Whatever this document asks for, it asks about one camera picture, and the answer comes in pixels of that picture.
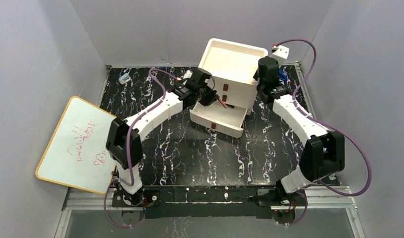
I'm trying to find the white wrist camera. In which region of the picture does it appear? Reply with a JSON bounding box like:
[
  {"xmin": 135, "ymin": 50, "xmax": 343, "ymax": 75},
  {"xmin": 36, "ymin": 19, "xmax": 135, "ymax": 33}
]
[
  {"xmin": 270, "ymin": 45, "xmax": 289, "ymax": 66},
  {"xmin": 182, "ymin": 70, "xmax": 193, "ymax": 79}
]

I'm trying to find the white bottom pull-out drawer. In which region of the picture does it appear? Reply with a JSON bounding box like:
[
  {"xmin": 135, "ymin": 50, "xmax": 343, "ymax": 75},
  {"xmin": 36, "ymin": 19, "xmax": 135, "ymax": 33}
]
[{"xmin": 190, "ymin": 102, "xmax": 250, "ymax": 138}]

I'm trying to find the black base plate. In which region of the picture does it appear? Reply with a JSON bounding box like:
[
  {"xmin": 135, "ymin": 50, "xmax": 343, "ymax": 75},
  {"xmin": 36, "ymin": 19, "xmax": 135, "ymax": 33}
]
[{"xmin": 110, "ymin": 185, "xmax": 305, "ymax": 222}]

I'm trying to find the small white blue clip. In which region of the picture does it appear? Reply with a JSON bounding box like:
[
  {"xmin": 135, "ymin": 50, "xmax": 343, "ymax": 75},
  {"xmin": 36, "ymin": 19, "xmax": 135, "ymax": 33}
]
[{"xmin": 118, "ymin": 73, "xmax": 130, "ymax": 85}]

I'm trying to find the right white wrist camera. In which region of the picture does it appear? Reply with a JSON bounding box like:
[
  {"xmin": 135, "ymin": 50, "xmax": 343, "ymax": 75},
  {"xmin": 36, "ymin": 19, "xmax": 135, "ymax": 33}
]
[{"xmin": 270, "ymin": 45, "xmax": 289, "ymax": 66}]

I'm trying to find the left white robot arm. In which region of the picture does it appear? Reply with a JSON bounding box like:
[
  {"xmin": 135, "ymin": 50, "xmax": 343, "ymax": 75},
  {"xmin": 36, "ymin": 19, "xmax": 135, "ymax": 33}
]
[{"xmin": 106, "ymin": 67, "xmax": 219, "ymax": 197}]

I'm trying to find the yellow framed whiteboard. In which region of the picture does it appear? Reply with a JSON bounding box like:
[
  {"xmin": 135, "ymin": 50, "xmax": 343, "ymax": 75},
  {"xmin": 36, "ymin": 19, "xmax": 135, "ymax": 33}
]
[{"xmin": 35, "ymin": 96, "xmax": 115, "ymax": 194}]

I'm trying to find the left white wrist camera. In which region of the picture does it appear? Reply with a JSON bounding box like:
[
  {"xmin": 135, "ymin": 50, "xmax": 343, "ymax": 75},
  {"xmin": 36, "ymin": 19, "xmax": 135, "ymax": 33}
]
[{"xmin": 182, "ymin": 70, "xmax": 193, "ymax": 79}]

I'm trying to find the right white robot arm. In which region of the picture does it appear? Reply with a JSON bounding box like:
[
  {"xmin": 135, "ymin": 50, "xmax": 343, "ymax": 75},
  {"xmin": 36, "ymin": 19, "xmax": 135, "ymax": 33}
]
[{"xmin": 254, "ymin": 57, "xmax": 345, "ymax": 199}]

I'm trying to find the aluminium rail frame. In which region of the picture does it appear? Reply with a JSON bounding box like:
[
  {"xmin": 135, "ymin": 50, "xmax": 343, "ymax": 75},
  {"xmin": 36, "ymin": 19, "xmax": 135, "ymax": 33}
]
[{"xmin": 54, "ymin": 60, "xmax": 365, "ymax": 238}]

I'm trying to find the blue stapler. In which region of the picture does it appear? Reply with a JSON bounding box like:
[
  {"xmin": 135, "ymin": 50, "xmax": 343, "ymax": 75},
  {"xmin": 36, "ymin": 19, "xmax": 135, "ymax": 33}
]
[{"xmin": 278, "ymin": 69, "xmax": 288, "ymax": 83}]

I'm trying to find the white drawer organizer box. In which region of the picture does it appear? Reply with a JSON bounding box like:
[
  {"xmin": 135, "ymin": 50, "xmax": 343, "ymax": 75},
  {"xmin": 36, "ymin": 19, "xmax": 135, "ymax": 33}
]
[{"xmin": 199, "ymin": 38, "xmax": 268, "ymax": 109}]

